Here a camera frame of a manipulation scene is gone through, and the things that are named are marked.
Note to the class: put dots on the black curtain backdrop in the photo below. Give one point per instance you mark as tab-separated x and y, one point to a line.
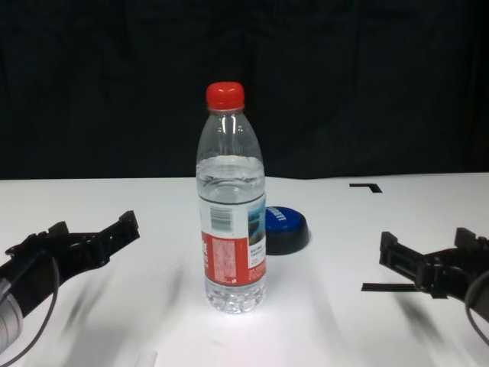
114	76

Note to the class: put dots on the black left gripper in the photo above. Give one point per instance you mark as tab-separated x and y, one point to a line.
57	260

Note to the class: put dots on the black L-shaped tape mark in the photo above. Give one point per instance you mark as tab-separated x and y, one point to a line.
372	186

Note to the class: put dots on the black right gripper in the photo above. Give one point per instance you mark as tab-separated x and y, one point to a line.
447	271

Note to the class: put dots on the clear water bottle red cap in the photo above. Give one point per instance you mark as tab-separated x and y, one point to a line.
229	214

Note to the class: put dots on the black T-shaped tape mark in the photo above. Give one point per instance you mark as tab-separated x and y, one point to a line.
386	287

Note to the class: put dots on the blue round lid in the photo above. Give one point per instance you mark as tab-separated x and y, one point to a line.
286	225

